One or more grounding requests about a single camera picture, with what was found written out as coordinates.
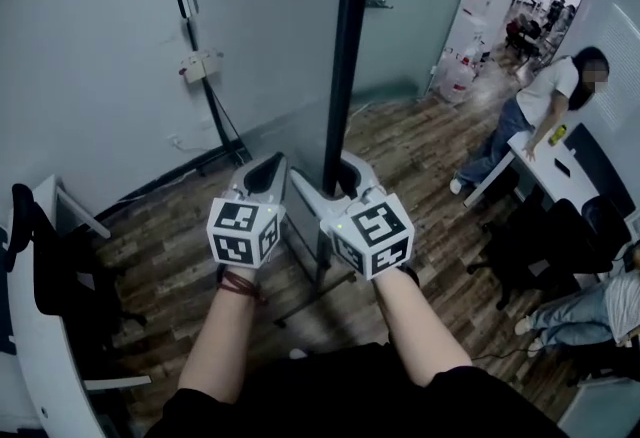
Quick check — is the person's black shirt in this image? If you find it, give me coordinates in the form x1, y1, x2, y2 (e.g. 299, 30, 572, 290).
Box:
159, 343, 571, 438

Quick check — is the red cord bracelet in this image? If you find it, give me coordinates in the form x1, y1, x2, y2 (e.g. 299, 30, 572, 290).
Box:
215, 264, 269, 305

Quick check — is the white accessory box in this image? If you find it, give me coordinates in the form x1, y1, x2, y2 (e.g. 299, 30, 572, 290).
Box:
178, 50, 224, 85

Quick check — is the black desk partition panel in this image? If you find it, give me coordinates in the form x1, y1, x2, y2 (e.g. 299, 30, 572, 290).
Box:
0, 225, 16, 357
563, 122, 634, 222

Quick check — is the white rectangular desk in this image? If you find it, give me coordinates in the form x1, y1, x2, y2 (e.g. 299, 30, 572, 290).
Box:
462, 123, 614, 227

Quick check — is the clear water jug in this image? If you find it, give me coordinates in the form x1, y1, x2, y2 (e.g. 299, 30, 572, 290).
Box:
462, 43, 489, 72
439, 60, 476, 105

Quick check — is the black office chair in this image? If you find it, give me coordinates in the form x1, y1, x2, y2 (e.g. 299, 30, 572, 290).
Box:
467, 195, 634, 312
4, 183, 149, 362

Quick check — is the person's right forearm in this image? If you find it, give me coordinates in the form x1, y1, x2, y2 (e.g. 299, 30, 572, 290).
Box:
372, 265, 474, 387

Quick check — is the curved white desk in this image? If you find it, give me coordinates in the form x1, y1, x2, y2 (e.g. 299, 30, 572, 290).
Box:
0, 173, 151, 438

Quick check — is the person's left forearm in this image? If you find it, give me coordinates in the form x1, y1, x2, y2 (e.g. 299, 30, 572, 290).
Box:
177, 265, 264, 405

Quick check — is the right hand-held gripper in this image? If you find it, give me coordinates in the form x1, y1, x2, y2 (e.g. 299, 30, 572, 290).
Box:
289, 150, 415, 282

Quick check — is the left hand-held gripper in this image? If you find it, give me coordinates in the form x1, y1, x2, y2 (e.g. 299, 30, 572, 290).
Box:
206, 151, 292, 270

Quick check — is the large grey panel board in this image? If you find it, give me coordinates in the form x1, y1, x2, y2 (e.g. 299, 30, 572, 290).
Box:
168, 0, 377, 330

